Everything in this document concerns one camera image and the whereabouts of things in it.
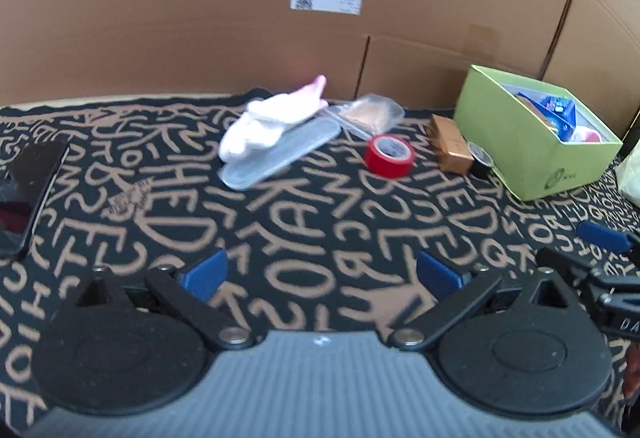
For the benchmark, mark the blue square plastic container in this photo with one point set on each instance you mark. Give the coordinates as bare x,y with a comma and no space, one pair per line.
561,113

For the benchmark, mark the pale green plastic bag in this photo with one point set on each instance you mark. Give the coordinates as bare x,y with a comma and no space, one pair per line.
628,179

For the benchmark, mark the red tape roll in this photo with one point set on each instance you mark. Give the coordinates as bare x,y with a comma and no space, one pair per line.
389,156

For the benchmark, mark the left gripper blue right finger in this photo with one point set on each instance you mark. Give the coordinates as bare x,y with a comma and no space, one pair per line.
440,276

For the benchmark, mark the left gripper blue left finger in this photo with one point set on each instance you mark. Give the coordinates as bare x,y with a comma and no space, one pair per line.
204,278

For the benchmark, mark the clear plastic case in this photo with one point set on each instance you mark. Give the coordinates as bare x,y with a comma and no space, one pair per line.
292,146

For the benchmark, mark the black smartphone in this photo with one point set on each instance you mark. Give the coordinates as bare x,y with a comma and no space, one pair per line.
25,184

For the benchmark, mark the green cardboard box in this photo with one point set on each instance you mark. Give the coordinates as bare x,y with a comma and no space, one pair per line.
529,157

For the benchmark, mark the black tape roll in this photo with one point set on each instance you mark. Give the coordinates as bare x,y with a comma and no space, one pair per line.
482,162

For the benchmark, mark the large brown cardboard sheet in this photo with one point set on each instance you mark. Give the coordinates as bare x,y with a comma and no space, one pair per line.
415,51

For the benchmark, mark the patterned black tan blanket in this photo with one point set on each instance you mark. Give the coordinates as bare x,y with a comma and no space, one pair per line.
325,245

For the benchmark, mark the copper cosmetic box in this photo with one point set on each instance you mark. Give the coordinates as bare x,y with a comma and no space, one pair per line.
452,154

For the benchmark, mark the blue medicine box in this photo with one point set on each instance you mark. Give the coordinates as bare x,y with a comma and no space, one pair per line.
529,98

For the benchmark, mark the clear bag of sticks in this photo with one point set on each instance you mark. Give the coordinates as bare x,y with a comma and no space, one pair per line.
368,116

